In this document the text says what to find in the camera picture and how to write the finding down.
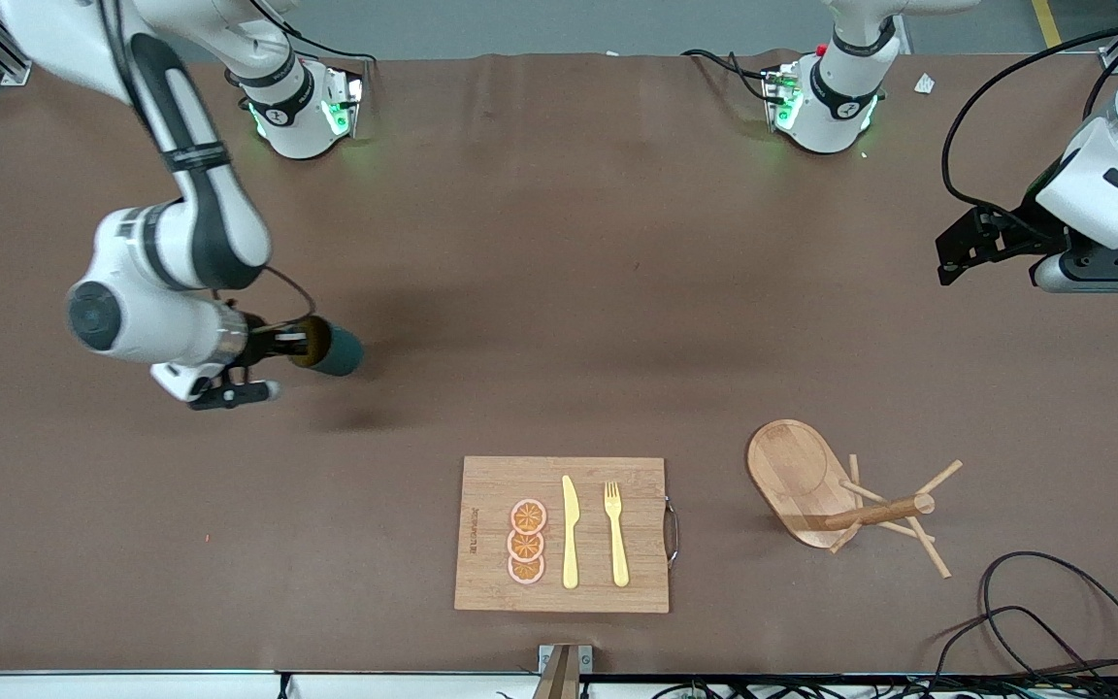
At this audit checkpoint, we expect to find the wooden cutting board with handle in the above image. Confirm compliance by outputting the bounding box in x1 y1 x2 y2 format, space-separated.
453 456 682 615

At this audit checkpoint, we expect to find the metal table edge bracket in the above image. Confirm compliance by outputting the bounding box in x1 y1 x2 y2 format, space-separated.
537 643 594 699

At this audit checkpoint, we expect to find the teal ribbed mug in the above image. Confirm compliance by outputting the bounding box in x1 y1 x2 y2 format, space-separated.
288 315 365 379

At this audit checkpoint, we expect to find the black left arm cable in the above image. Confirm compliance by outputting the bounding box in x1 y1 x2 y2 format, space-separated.
940 27 1118 246

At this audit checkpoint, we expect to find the black loose cable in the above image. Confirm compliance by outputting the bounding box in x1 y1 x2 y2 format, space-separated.
978 550 1118 681
926 606 1118 696

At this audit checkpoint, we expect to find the wooden mug rack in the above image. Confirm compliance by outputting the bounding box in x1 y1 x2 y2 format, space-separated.
746 419 964 580

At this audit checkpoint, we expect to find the yellow plastic knife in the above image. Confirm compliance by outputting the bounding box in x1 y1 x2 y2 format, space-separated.
561 475 581 590

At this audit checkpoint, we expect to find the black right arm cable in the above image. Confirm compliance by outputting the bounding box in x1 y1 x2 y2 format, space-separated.
98 0 319 336

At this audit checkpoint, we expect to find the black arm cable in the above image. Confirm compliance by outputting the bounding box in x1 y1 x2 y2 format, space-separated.
98 0 319 336
940 27 1118 246

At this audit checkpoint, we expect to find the yellow plastic fork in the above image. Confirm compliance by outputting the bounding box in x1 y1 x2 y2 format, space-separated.
604 482 631 588

